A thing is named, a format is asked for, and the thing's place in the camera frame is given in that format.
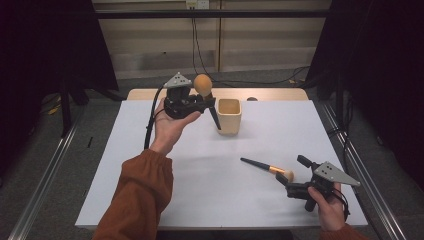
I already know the aluminium floor rail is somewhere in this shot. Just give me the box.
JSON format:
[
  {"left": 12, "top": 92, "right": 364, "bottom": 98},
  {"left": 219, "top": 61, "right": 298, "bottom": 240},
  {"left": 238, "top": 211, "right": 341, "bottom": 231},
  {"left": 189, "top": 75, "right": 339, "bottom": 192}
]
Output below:
[
  {"left": 8, "top": 103, "right": 86, "bottom": 240},
  {"left": 319, "top": 99, "right": 408, "bottom": 240}
]

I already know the makeup brush with small pale head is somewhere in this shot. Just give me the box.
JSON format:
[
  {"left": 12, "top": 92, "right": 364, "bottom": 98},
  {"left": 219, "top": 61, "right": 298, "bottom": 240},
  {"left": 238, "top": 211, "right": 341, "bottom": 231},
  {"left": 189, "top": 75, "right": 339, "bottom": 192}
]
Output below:
[{"left": 239, "top": 157, "right": 295, "bottom": 183}]

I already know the black curtain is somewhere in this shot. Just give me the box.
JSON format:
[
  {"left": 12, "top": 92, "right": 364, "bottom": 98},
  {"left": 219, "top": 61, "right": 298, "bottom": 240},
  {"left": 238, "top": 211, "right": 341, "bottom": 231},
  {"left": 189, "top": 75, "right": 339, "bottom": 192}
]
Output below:
[
  {"left": 0, "top": 0, "right": 119, "bottom": 168},
  {"left": 306, "top": 0, "right": 424, "bottom": 188}
]

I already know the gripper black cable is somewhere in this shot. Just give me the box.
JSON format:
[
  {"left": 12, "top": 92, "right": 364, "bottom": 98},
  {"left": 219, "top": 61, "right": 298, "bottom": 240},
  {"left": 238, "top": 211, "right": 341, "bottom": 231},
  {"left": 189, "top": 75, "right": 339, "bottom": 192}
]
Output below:
[
  {"left": 143, "top": 85, "right": 166, "bottom": 150},
  {"left": 332, "top": 189, "right": 351, "bottom": 222}
]

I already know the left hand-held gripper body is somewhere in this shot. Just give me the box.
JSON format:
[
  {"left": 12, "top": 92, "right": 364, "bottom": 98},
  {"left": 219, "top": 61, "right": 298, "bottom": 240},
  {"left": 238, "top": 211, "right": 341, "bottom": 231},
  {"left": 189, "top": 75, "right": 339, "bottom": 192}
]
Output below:
[{"left": 162, "top": 71, "right": 205, "bottom": 120}]

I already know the cream square cup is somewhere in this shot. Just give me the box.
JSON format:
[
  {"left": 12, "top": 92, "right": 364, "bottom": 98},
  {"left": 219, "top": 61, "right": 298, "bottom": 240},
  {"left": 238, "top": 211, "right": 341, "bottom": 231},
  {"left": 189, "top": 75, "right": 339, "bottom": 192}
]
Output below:
[{"left": 216, "top": 98, "right": 243, "bottom": 136}]

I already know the white table sheet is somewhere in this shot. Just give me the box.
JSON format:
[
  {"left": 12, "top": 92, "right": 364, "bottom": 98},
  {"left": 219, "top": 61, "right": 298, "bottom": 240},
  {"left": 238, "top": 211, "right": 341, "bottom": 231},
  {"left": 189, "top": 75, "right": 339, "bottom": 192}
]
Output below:
[{"left": 74, "top": 99, "right": 369, "bottom": 231}]

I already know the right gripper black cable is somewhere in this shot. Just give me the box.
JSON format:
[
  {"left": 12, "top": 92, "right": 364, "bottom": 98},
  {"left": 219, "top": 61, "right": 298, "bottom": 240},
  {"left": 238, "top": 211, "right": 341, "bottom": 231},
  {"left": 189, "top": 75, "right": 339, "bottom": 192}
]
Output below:
[{"left": 332, "top": 189, "right": 351, "bottom": 222}]

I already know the white wall socket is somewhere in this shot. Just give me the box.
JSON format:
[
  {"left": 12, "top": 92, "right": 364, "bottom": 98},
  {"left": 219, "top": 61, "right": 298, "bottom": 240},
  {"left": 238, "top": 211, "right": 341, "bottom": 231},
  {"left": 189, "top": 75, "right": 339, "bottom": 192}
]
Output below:
[{"left": 185, "top": 0, "right": 210, "bottom": 10}]

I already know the makeup brush with big tan head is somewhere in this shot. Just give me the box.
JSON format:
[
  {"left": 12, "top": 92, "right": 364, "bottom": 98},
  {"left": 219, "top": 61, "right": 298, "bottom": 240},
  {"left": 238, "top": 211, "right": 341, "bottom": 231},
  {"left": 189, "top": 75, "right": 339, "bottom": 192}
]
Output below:
[{"left": 193, "top": 73, "right": 222, "bottom": 131}]

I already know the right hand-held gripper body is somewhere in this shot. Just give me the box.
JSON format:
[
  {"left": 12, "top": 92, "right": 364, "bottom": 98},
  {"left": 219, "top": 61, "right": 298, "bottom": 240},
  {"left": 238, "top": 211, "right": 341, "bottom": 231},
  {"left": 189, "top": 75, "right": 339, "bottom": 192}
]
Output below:
[{"left": 285, "top": 161, "right": 361, "bottom": 213}]

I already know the black stand post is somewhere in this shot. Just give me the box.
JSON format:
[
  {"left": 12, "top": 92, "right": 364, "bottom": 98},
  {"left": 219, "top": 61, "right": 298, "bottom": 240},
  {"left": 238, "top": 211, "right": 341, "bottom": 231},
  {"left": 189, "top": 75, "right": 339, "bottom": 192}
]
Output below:
[{"left": 334, "top": 66, "right": 346, "bottom": 134}]

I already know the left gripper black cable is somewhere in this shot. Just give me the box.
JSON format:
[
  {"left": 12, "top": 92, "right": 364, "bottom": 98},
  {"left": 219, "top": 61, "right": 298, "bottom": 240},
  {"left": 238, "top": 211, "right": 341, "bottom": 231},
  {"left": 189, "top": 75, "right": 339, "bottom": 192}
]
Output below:
[{"left": 143, "top": 85, "right": 166, "bottom": 150}]

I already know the person's right hand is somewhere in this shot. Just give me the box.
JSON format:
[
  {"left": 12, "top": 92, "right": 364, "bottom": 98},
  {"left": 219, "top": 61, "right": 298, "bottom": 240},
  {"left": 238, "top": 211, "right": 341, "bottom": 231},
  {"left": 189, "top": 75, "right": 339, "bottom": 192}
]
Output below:
[{"left": 307, "top": 183, "right": 350, "bottom": 233}]

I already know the person's left hand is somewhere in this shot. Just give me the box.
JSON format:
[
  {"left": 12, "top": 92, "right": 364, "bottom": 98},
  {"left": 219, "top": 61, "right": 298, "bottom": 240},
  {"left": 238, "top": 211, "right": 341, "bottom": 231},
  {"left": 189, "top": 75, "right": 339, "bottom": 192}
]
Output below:
[{"left": 149, "top": 98, "right": 202, "bottom": 157}]

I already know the black horizontal bar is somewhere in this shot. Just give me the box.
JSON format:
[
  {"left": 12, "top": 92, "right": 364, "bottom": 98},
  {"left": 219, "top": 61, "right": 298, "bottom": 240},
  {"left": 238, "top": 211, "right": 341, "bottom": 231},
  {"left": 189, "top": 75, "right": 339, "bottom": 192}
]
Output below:
[{"left": 94, "top": 9, "right": 329, "bottom": 19}]

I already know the black wall socket cable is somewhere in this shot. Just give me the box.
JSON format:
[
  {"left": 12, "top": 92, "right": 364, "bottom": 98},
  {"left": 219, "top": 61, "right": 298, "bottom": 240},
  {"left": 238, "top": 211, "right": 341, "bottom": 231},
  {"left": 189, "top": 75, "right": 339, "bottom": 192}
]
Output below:
[
  {"left": 193, "top": 18, "right": 311, "bottom": 86},
  {"left": 190, "top": 8, "right": 311, "bottom": 86}
]

